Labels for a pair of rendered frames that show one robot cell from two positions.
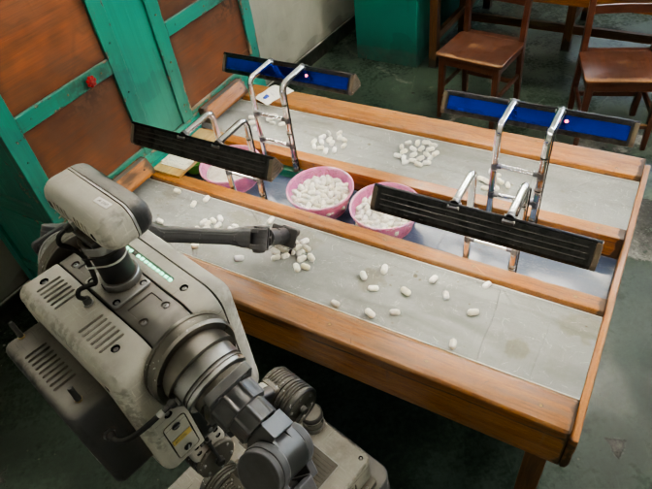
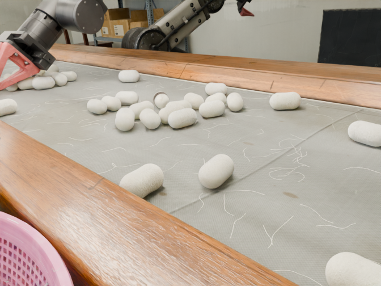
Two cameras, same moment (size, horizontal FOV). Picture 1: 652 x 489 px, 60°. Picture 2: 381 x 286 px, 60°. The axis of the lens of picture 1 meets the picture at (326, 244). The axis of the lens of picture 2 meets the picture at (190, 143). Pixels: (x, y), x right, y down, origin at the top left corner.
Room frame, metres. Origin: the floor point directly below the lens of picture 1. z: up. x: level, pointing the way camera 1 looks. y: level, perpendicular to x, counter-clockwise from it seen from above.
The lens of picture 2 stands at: (1.99, 0.52, 0.87)
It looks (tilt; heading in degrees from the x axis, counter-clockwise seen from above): 23 degrees down; 191
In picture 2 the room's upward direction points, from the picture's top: 4 degrees counter-clockwise
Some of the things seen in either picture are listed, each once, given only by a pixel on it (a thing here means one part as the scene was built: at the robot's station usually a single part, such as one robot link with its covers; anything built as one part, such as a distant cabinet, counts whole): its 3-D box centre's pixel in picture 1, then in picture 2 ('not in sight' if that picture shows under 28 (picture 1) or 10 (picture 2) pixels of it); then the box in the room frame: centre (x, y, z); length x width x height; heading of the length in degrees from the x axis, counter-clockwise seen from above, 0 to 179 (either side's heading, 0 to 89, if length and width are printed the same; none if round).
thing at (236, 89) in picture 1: (223, 100); not in sight; (2.42, 0.37, 0.83); 0.30 x 0.06 x 0.07; 145
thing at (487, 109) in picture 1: (534, 114); not in sight; (1.55, -0.74, 1.08); 0.62 x 0.08 x 0.07; 55
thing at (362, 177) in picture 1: (376, 184); not in sight; (1.76, -0.24, 0.71); 1.81 x 0.05 x 0.11; 55
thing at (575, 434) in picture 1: (612, 291); not in sight; (1.10, -0.89, 0.66); 1.22 x 0.02 x 0.16; 145
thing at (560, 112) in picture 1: (521, 171); not in sight; (1.48, -0.70, 0.90); 0.20 x 0.19 x 0.45; 55
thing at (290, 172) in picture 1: (284, 119); not in sight; (2.04, 0.09, 0.90); 0.20 x 0.19 x 0.45; 55
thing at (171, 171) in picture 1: (190, 151); not in sight; (2.11, 0.53, 0.77); 0.33 x 0.15 x 0.01; 145
